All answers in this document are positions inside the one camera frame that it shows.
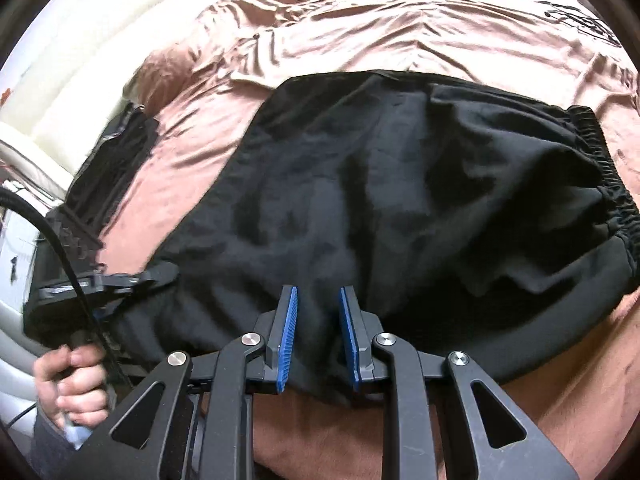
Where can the beige upright cushion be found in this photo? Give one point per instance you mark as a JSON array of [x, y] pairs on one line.
[[30, 160]]

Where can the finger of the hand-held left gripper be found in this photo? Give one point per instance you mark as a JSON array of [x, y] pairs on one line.
[[150, 275]]

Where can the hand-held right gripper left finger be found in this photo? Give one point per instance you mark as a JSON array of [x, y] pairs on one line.
[[287, 340]]

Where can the folded black clothes stack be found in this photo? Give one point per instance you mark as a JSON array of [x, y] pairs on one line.
[[115, 170]]

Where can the black pants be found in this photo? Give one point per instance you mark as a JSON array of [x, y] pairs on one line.
[[400, 200]]

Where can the cream padded headboard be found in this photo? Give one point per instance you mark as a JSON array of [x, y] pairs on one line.
[[100, 75]]

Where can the brown bed blanket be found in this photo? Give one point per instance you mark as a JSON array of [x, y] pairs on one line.
[[400, 25]]

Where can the person's left hand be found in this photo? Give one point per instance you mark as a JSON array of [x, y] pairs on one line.
[[75, 390]]

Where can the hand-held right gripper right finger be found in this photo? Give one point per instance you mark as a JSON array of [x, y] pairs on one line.
[[348, 340]]

